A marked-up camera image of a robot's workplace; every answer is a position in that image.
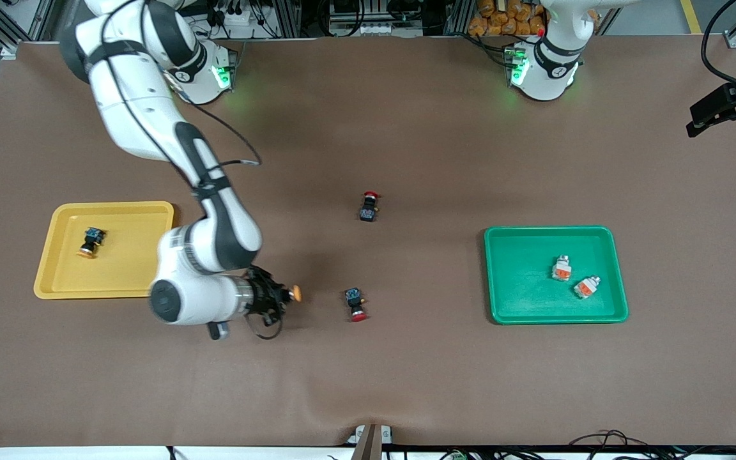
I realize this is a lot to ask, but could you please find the red mushroom pushbutton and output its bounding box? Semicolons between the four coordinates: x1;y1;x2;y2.
344;287;369;323
359;190;381;223

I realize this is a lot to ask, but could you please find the green plastic tray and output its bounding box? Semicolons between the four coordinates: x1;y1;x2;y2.
484;226;629;325

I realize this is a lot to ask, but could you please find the black cable tangle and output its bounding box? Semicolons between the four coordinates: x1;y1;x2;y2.
569;429;659;460

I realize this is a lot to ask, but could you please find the yellow plastic tray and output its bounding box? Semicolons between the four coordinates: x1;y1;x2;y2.
33;201;175;300

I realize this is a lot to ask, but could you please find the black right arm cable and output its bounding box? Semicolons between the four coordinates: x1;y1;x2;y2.
101;6;286;341

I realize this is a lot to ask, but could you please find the pile of orange objects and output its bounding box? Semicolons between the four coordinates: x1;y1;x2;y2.
468;0;546;37

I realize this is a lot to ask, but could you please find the grey bracket with brown post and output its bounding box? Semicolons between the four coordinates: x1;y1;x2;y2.
348;423;395;460

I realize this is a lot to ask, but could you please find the power strip with black plugs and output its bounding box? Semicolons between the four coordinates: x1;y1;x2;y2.
211;0;263;27

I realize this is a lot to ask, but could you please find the brown table mat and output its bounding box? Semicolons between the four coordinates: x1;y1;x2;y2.
0;35;736;448

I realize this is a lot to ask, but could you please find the white power strip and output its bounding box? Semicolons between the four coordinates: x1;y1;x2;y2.
333;21;424;37

